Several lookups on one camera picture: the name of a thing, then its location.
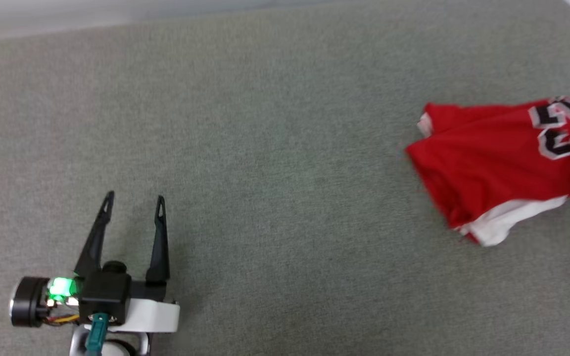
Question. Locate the black cylindrical left gripper motor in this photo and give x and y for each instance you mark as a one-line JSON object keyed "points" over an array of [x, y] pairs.
{"points": [[30, 301]]}

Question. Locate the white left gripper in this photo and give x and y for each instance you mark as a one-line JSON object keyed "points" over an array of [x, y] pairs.
{"points": [[151, 311]]}

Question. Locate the red and white basketball jersey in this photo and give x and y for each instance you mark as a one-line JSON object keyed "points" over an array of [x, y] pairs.
{"points": [[488, 163]]}

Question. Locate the teal left camera connector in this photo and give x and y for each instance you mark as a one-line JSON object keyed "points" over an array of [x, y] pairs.
{"points": [[97, 333]]}

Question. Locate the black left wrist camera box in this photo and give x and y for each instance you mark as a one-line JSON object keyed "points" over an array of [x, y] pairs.
{"points": [[104, 294]]}

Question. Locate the grey fabric sofa cushion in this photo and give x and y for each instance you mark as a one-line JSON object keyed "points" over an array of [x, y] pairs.
{"points": [[275, 173]]}

